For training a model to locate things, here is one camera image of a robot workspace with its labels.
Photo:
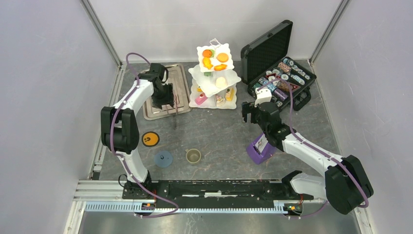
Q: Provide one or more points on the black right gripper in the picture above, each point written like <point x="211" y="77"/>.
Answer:
<point x="249" y="107"/>

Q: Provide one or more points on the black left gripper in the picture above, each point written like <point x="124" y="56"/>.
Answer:
<point x="168" y="99"/>

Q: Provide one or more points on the pink layered cake slice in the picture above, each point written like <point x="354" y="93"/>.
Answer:
<point x="201" y="99"/>

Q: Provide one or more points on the yellow rectangular cake slice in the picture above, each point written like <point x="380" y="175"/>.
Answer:
<point x="229" y="94"/>

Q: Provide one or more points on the white sprinkle cake slice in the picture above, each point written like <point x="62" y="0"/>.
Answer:
<point x="219" y="100"/>

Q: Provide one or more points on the white three-tier cake stand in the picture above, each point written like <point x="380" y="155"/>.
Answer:
<point x="207" y="84"/>

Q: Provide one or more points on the orange fish cookie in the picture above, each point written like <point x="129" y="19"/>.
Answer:
<point x="220" y="67"/>
<point x="207" y="63"/>

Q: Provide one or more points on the cream round cake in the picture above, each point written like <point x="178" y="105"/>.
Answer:
<point x="221" y="82"/>

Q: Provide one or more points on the orange macaron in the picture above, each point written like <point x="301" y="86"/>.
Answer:
<point x="222" y="57"/>
<point x="206" y="53"/>

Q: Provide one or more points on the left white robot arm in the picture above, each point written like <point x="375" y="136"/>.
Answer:
<point x="119" y="129"/>

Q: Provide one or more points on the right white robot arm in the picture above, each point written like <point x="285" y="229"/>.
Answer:
<point x="342" y="181"/>

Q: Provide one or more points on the silver metal tray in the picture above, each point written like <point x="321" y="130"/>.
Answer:
<point x="177" y="77"/>

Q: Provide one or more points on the brown poker chip stack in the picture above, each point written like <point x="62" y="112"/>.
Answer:
<point x="287" y="86"/>

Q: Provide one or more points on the purple card shuffler box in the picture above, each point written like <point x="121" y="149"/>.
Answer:
<point x="260" y="150"/>

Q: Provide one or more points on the yellow smiley coaster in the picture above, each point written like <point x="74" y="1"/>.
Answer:
<point x="150" y="139"/>

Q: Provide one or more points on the black poker chip case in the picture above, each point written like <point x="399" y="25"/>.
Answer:
<point x="265" y="63"/>

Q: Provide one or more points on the blue round coaster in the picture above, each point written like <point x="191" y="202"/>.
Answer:
<point x="163" y="159"/>

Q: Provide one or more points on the olive green cup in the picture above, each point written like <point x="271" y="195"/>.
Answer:
<point x="193" y="156"/>

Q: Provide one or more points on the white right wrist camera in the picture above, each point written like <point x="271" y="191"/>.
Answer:
<point x="263" y="95"/>

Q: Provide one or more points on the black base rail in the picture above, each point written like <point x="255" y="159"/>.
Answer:
<point x="259" y="193"/>

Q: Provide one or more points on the aluminium cable duct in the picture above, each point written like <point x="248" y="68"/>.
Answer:
<point x="140" y="207"/>

